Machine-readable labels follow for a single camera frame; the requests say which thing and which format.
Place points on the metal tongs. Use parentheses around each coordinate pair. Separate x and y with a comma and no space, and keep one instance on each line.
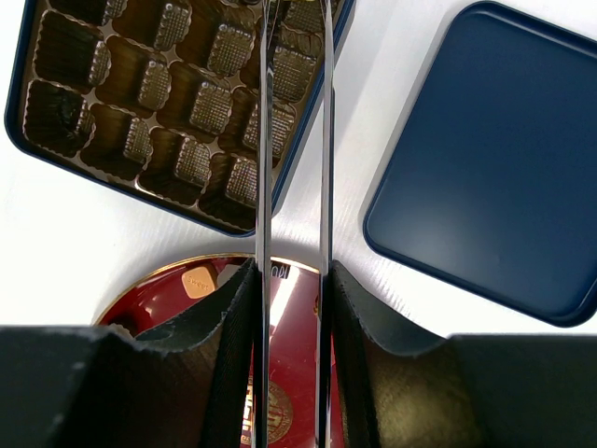
(261,338)

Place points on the blue box lid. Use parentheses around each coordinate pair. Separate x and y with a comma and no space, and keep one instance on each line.
(491,186)

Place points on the round red plate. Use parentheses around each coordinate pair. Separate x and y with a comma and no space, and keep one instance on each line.
(293,333)

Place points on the tan square chocolate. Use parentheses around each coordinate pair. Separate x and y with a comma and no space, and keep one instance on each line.
(200,281)

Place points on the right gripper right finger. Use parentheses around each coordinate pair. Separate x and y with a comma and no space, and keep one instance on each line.
(404,386)

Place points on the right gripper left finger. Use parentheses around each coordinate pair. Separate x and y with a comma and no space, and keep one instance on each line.
(180,384)

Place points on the blue chocolate box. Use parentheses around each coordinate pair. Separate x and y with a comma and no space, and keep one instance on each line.
(159,99)

